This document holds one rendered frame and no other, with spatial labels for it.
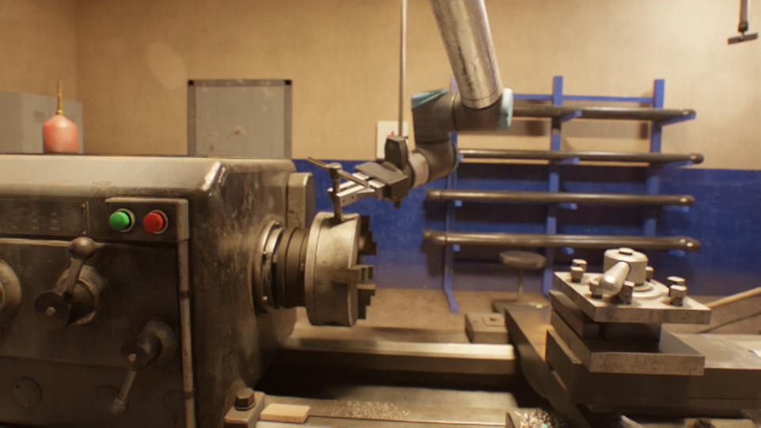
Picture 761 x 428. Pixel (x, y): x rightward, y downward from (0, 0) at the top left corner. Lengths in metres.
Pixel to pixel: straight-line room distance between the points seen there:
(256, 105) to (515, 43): 2.69
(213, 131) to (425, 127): 3.53
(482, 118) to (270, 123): 3.34
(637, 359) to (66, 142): 1.14
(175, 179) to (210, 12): 3.97
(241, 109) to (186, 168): 3.48
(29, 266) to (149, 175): 0.25
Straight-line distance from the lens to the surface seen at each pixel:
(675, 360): 0.71
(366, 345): 1.07
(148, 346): 0.68
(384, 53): 3.98
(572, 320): 0.72
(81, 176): 0.79
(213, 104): 4.29
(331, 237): 0.76
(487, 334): 1.12
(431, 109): 0.88
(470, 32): 0.69
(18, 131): 4.13
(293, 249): 0.81
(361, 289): 0.88
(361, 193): 0.78
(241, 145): 4.13
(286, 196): 0.99
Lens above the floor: 1.33
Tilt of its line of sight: 4 degrees down
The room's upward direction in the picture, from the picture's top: 1 degrees clockwise
